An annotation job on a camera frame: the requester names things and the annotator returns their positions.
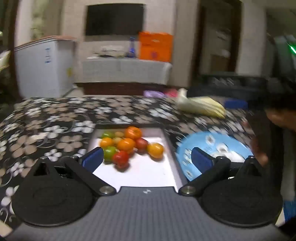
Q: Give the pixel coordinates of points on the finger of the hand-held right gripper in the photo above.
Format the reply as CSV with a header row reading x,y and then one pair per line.
x,y
235,103
231,85

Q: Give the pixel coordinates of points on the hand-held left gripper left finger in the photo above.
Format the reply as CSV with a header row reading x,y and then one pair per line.
x,y
93,158

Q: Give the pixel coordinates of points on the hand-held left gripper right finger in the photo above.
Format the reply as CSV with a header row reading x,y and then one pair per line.
x,y
201,160

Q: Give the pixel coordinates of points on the large green tomato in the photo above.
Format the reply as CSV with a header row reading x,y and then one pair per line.
x,y
109,153

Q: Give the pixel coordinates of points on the blue round printed plate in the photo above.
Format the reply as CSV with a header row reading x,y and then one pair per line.
x,y
203,142

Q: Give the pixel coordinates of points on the small orange tomato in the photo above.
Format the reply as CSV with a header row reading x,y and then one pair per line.
x,y
106,141

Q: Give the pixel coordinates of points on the red tomato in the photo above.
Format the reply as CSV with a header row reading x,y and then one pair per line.
x,y
141,143
120,158

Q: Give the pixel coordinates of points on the small green tomato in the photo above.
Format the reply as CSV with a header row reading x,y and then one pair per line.
x,y
107,134

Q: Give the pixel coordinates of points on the small yellow-green fruit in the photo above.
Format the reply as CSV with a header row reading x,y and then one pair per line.
x,y
116,139
119,134

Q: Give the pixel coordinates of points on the medium orange tomato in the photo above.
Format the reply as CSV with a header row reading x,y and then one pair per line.
x,y
126,144

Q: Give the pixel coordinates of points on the yellow-orange tomato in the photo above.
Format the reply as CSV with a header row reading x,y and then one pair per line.
x,y
155,150

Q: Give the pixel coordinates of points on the large orange tomato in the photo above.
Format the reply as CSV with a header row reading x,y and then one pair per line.
x,y
133,132

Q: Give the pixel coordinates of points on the black cardboard box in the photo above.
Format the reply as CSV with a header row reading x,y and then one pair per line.
x,y
143,171

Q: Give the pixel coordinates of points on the person's right forearm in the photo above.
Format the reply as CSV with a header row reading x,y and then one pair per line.
x,y
283,118

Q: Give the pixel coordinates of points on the napa cabbage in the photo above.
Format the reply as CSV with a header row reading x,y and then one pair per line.
x,y
196,105

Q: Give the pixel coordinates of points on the pink cloth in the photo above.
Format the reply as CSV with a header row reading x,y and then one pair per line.
x,y
171,93

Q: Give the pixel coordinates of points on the purple plastic item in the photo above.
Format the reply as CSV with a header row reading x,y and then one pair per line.
x,y
153,93

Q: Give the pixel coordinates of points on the dark wooden TV cabinet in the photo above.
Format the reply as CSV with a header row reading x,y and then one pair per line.
x,y
129,89

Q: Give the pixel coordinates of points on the orange cardboard box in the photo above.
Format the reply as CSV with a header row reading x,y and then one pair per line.
x,y
156,46

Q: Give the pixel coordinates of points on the cloth-covered TV cabinet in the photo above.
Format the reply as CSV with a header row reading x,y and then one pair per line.
x,y
124,69

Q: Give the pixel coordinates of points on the white chest freezer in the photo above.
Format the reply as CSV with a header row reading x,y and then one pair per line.
x,y
41,67

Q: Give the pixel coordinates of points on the blue glass bottle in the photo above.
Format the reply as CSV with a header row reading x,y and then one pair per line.
x,y
131,49

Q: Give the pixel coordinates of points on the black television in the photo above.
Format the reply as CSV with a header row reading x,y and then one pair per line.
x,y
114,19

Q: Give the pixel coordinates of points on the dark wooden door frame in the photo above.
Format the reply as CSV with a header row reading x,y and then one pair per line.
x,y
201,34

